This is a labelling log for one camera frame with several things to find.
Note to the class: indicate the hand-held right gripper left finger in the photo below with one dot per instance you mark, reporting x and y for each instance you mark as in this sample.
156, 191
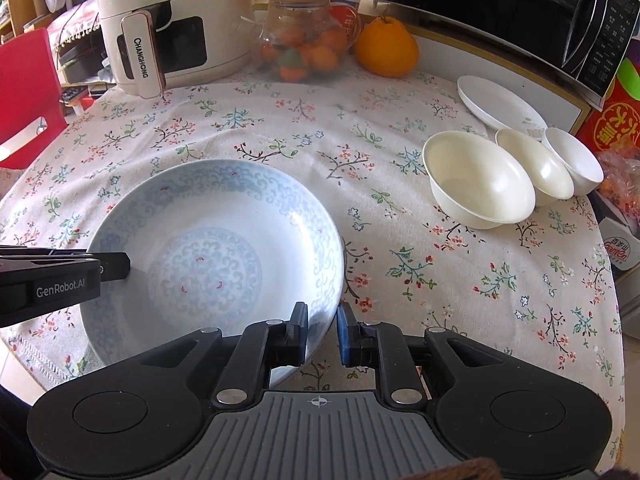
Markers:
300, 332

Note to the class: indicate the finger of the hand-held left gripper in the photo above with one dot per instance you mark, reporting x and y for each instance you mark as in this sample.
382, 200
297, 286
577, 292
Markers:
114, 266

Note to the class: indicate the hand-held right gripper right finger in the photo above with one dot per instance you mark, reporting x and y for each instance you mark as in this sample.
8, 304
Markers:
344, 335

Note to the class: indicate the blue patterned porcelain plate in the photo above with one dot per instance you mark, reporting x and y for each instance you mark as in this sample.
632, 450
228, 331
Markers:
210, 240

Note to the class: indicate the large white bowl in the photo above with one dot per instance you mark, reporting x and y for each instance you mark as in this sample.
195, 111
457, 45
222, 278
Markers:
475, 185

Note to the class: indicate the floral tablecloth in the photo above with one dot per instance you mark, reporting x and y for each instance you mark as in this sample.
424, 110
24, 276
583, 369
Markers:
380, 170

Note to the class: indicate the red chair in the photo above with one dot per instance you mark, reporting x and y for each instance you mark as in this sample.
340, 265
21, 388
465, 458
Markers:
27, 90

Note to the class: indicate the medium white bowl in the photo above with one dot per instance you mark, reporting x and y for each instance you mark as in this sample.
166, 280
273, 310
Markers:
545, 170

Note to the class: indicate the plain white plate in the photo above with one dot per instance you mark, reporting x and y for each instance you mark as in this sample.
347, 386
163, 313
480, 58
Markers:
495, 100

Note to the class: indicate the large bumpy orange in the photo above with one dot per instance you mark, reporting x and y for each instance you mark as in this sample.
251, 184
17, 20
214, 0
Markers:
387, 50

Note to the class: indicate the white cardboard box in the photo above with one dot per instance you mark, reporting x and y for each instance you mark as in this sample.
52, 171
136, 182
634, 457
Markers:
620, 250

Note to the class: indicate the small white bowl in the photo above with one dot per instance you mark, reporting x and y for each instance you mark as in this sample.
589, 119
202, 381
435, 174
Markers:
580, 165

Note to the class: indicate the glass teapot with kumquats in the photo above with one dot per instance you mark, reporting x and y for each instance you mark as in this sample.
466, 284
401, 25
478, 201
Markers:
305, 40

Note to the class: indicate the plastic bag of kumquats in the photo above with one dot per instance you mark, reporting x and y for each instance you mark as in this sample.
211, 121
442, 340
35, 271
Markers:
622, 180

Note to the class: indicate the red gift box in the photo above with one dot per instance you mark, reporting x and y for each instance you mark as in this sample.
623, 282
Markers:
615, 125

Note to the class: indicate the black microwave oven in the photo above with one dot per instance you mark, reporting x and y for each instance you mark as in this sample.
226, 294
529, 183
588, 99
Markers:
500, 0

